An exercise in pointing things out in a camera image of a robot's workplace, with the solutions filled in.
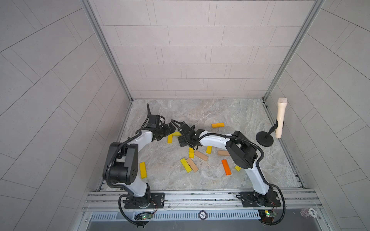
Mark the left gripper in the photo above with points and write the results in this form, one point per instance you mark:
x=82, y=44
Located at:
x=166, y=132

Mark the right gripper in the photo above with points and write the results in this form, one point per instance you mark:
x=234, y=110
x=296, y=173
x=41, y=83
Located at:
x=180, y=139

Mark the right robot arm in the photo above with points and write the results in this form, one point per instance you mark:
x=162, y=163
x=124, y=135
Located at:
x=245, y=154

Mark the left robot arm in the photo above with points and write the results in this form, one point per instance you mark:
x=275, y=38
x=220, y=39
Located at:
x=121, y=165

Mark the tan wood block centre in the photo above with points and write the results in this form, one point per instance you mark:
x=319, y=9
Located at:
x=201, y=155

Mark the tan wood block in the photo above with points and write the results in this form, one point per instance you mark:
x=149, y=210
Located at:
x=201, y=155
x=192, y=164
x=223, y=153

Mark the tan wood lower block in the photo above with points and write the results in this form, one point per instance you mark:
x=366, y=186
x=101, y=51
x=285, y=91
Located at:
x=192, y=164

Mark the amber orange far block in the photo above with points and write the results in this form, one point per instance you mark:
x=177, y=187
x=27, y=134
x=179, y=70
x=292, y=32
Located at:
x=218, y=125

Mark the tan wood block right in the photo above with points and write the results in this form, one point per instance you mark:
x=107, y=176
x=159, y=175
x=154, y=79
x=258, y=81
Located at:
x=223, y=153

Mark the red orange block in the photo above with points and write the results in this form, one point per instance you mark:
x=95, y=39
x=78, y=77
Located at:
x=226, y=167

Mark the left circuit board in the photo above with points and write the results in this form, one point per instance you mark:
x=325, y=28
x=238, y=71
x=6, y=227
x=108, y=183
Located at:
x=143, y=216

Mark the circuit board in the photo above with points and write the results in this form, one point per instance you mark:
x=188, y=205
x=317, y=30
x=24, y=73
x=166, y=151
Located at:
x=143, y=216
x=267, y=216

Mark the right circuit board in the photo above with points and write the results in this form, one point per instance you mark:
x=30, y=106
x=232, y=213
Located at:
x=267, y=216

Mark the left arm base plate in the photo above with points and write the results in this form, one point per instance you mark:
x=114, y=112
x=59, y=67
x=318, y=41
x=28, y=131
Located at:
x=156, y=200

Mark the round sticker on rail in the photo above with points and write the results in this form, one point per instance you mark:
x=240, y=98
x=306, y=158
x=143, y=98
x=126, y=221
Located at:
x=202, y=215

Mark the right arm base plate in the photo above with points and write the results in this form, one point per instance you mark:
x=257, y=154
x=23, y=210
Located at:
x=253, y=199

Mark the aluminium rail frame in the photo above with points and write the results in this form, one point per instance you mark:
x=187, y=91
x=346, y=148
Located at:
x=186, y=205

